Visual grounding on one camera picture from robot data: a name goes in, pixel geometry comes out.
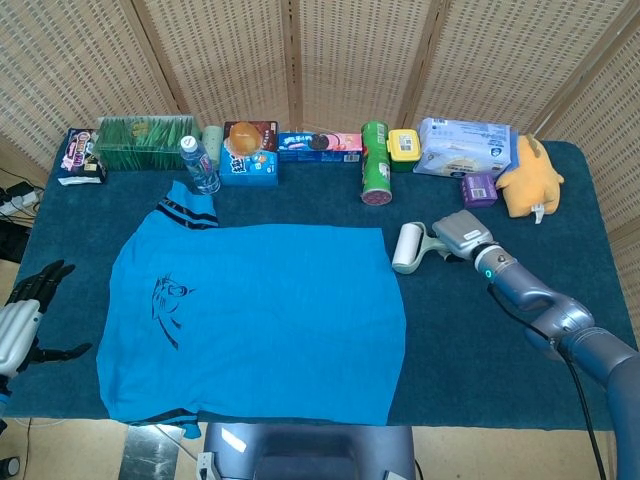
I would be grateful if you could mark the blue pink cookie box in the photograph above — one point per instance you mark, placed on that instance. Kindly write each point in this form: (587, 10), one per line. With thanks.
(320, 147)

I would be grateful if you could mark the small purple pack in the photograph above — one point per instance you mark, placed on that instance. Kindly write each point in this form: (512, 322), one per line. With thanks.
(479, 191)

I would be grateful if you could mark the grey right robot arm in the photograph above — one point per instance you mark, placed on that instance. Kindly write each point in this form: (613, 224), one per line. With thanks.
(560, 312)

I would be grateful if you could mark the yellow plush toy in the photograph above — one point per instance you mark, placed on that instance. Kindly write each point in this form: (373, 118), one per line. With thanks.
(530, 180)

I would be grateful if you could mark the blue T-shirt with black print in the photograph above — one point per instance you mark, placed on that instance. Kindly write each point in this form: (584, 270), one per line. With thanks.
(250, 320)

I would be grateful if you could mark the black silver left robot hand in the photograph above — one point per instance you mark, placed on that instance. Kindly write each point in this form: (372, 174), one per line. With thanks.
(17, 325)

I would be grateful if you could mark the pale green lint roller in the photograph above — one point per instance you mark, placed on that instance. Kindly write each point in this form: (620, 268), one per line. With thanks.
(407, 247)

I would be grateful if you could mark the clear water bottle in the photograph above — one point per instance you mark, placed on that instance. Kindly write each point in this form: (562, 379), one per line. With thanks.
(200, 167)

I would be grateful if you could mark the green chips can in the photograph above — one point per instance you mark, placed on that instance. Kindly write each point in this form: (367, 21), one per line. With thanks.
(376, 165)

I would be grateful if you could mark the blue snack box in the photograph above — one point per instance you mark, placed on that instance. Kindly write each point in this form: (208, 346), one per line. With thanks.
(250, 170)

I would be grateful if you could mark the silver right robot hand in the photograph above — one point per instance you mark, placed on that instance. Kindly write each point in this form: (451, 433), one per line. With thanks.
(462, 234)

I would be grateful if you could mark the green transparent plastic box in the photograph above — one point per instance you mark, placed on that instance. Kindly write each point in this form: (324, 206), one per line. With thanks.
(145, 145)

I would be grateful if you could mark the green container with yellow lid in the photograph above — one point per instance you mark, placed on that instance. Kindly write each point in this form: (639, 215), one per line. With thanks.
(404, 150)

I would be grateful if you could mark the dark teal table carpet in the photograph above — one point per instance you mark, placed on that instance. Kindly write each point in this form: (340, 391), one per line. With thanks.
(475, 350)

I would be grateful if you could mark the white power strip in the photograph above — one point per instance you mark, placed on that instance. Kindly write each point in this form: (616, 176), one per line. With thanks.
(20, 200)

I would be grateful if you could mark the white tissue pack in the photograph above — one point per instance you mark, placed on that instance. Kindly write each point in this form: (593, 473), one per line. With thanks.
(460, 147)

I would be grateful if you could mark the black purple snack bag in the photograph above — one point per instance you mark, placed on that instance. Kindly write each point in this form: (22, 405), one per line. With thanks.
(80, 157)

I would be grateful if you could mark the wicker folding screen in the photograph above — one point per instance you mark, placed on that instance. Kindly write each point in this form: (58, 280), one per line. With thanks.
(320, 60)

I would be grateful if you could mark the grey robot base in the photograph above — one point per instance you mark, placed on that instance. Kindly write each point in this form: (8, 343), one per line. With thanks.
(310, 452)

